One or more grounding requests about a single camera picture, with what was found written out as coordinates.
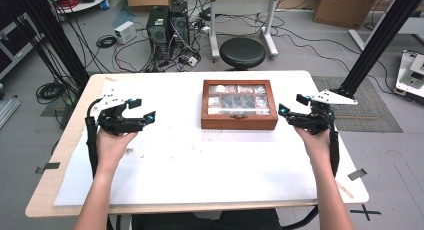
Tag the black tape strip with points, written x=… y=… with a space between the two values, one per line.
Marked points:
x=48 y=167
x=357 y=174

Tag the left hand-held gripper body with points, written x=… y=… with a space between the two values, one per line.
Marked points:
x=111 y=123

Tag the large cardboard box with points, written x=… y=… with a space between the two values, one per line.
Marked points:
x=346 y=6

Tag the black round stool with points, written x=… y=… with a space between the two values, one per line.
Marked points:
x=242 y=53

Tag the white box device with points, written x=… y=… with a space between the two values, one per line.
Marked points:
x=125 y=32

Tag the thin wooden stick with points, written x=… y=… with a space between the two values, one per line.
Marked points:
x=345 y=190

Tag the round white table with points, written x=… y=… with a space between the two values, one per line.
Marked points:
x=87 y=5

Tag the black computer tower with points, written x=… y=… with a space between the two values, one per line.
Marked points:
x=158 y=31

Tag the wooden box with glass lid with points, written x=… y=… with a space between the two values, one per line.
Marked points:
x=238 y=118

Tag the person's left hand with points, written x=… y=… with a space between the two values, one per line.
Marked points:
x=111 y=148

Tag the grey metal rack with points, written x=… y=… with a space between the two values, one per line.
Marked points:
x=15 y=46

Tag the aluminium profile bars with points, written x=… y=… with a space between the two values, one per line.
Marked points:
x=7 y=111

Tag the person's dark pants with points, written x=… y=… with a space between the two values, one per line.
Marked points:
x=206 y=221

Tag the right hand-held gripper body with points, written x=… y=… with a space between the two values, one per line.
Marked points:
x=316 y=118

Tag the small dark crumbs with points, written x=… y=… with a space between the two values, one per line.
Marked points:
x=128 y=151

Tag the white machine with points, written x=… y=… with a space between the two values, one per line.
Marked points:
x=411 y=73

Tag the grey floor mat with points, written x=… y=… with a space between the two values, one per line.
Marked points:
x=370 y=120

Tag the person's right hand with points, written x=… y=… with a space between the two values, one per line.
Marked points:
x=315 y=145

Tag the assortment of small clear packets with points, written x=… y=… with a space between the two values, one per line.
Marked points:
x=238 y=99

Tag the black tape cross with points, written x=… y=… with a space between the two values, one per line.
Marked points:
x=365 y=212

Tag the white power adapter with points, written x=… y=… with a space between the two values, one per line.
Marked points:
x=192 y=60

